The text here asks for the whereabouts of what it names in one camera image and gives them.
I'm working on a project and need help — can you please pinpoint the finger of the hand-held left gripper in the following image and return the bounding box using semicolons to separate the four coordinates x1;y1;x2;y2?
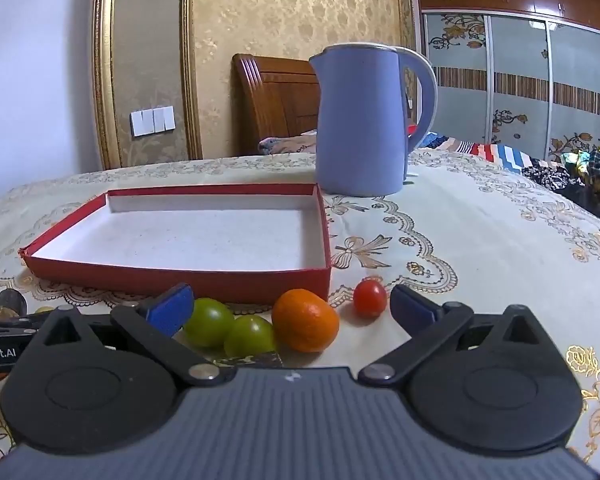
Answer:
0;310;53;335

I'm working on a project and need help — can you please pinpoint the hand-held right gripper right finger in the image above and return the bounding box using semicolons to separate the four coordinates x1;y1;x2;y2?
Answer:
357;284;563;387

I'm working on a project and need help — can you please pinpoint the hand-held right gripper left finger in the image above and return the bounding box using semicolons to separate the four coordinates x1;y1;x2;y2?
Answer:
27;282;237;387

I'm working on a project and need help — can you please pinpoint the green tomato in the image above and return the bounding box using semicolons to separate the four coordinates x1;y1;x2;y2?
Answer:
223;314;277;358
183;297;236;350

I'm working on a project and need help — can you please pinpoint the red cherry tomato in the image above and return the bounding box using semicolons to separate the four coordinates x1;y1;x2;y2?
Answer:
353;279;388;318

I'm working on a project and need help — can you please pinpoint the red cardboard box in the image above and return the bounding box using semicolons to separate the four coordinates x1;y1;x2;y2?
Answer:
19;183;333;306

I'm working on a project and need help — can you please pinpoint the dark sugarcane piece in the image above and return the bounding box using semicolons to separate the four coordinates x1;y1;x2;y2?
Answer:
212;351;284;368

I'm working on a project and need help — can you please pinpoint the large orange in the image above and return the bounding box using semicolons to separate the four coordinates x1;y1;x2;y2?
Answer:
272;288;340;353

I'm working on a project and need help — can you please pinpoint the cream gold embroidered tablecloth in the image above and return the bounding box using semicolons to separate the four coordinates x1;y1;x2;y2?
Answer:
0;152;600;480

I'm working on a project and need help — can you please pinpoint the colourful zigzag striped blanket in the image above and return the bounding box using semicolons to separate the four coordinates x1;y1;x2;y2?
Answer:
422;132;571;176

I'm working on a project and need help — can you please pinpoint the blue electric kettle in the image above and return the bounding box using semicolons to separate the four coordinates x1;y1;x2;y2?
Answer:
308;43;439;198

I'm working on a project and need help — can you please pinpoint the beige patterned blanket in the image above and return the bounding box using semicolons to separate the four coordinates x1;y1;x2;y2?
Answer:
258;130;318;157

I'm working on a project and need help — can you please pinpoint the pile of dark clothes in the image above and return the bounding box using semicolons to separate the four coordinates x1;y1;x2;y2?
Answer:
522;132;600;231

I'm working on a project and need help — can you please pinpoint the wooden bed headboard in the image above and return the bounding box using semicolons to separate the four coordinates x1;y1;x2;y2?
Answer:
231;53;321;157

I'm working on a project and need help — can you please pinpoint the wardrobe with floral sliding doors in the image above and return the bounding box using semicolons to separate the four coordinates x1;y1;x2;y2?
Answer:
412;0;600;163

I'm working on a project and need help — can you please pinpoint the white wall switch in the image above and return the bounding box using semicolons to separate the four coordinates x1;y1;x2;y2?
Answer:
130;106;176;137

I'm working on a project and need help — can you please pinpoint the gold framed wall panel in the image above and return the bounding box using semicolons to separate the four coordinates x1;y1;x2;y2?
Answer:
91;0;203;171

